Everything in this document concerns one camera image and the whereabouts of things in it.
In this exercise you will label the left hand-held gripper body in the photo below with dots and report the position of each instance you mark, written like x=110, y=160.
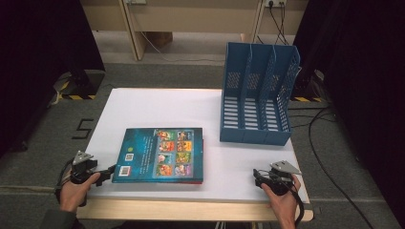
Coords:
x=84, y=168

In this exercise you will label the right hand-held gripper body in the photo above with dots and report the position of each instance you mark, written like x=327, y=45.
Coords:
x=280, y=178

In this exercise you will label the teal picture book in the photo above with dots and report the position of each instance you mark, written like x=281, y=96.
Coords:
x=143, y=152

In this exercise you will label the blue plastic file rack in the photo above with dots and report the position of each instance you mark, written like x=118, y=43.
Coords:
x=254, y=136

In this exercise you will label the person's right hand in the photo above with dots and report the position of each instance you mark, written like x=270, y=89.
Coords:
x=286, y=203

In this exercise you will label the person's left hand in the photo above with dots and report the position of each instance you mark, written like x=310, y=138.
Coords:
x=73, y=197

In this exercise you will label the white board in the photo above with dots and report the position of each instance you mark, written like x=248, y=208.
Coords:
x=159, y=108

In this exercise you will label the wooden table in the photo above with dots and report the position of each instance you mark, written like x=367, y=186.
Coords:
x=178, y=210

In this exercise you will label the stand base with striped tape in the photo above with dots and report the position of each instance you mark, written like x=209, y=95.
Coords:
x=307, y=92
x=82, y=86

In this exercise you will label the black curtain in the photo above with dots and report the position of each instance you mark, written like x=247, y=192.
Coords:
x=38, y=63
x=366, y=79

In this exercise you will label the cardboard box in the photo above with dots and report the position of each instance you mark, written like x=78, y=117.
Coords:
x=160, y=39

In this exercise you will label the beige desk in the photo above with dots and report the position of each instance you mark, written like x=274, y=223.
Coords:
x=191, y=16

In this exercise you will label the white wall socket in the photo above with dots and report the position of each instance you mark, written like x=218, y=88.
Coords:
x=136, y=1
x=275, y=2

